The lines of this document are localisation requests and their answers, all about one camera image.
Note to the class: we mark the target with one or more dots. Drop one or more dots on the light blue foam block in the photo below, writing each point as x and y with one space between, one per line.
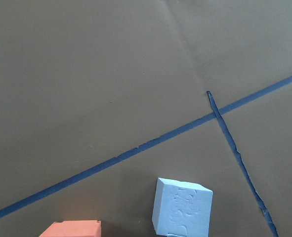
181 209

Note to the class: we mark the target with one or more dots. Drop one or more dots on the orange foam block left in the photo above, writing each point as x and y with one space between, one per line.
78 228

